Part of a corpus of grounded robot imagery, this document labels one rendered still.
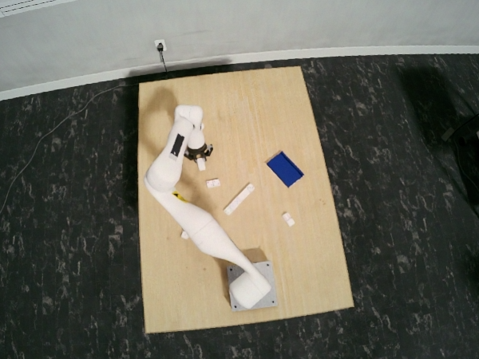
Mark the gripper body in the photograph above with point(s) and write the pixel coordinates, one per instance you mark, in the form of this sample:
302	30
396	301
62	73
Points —
198	150

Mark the dark blue rectangular pad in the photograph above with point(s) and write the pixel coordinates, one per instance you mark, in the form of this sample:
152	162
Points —
285	169

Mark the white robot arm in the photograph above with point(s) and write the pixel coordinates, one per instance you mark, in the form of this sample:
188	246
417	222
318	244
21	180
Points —
198	224

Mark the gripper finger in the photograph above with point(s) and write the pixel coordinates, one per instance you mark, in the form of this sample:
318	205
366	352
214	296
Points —
207	153
190	156

